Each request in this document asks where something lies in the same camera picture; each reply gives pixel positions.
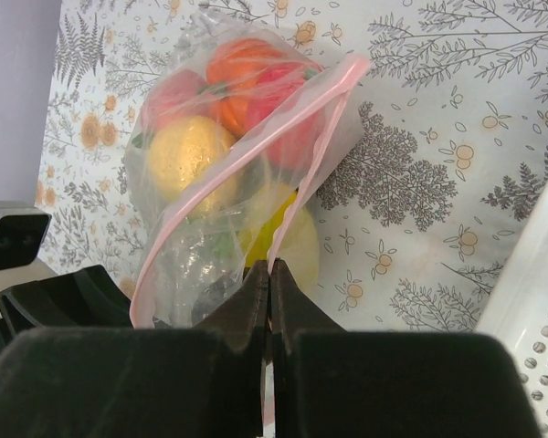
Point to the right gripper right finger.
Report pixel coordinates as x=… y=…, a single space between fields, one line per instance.
x=331 y=382

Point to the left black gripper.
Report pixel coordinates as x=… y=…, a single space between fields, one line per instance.
x=35 y=296

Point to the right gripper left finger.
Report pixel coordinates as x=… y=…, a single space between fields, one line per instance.
x=203 y=381

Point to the green grapes toy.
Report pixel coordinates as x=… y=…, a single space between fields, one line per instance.
x=211 y=237

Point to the yellow starfruit toy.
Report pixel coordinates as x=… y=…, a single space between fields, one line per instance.
x=300 y=247

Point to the yellow lemon toy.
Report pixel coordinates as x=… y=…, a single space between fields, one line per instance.
x=183 y=150

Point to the pink peach toy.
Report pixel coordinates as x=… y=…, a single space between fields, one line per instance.
x=173 y=98

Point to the clear zip top bag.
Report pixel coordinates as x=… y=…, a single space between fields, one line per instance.
x=243 y=186

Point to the orange pumpkin toy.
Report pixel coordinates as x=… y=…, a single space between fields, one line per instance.
x=231 y=74

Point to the white perforated plastic basket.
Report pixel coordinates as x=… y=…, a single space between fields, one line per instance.
x=517 y=312

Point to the floral table mat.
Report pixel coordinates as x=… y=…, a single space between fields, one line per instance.
x=419 y=220

